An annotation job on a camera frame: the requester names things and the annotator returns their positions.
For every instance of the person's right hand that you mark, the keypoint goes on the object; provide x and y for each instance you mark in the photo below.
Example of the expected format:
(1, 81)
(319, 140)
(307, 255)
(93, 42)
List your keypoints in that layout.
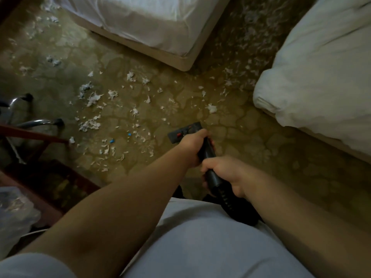
(232, 175)

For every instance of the person's left hand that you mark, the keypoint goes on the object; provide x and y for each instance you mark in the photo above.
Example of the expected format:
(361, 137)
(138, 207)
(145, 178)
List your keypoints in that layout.
(190, 144)

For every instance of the person's left fingers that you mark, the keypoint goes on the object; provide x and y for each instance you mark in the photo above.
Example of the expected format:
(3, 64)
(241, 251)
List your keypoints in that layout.
(201, 134)

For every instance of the person's right fingers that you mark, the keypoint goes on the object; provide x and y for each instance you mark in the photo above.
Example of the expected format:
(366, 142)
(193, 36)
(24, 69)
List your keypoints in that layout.
(210, 165)

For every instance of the black vacuum wand with nozzle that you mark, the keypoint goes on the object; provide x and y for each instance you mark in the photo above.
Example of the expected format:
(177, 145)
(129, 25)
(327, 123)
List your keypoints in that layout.
(207, 153)

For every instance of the person's right forearm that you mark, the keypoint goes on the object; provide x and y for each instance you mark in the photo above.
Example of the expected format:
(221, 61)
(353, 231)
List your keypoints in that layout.
(304, 225)

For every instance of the person's left forearm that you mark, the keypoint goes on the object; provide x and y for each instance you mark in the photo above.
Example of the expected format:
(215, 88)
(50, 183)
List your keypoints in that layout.
(121, 208)

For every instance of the person's white shirt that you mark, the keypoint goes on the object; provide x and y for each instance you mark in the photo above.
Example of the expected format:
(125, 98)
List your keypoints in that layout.
(203, 246)

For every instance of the scattered white paper scraps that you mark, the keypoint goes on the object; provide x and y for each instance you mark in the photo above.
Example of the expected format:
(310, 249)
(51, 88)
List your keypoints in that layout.
(92, 98)

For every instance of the bed with white sheet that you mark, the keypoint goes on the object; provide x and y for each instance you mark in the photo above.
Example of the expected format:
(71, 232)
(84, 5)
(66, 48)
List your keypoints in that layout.
(150, 20)

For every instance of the white duvet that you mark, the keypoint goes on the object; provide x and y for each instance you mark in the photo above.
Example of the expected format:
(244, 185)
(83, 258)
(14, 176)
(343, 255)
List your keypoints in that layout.
(324, 72)

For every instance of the red-brown wooden furniture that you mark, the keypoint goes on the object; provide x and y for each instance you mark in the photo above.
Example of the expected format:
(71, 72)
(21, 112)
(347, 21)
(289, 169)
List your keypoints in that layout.
(43, 159)

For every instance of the chair with chrome legs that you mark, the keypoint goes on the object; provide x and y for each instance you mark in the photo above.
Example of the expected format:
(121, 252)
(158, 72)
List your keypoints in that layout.
(26, 118)

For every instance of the clear plastic bag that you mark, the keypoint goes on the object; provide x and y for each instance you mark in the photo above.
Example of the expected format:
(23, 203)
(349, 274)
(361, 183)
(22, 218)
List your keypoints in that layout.
(16, 217)

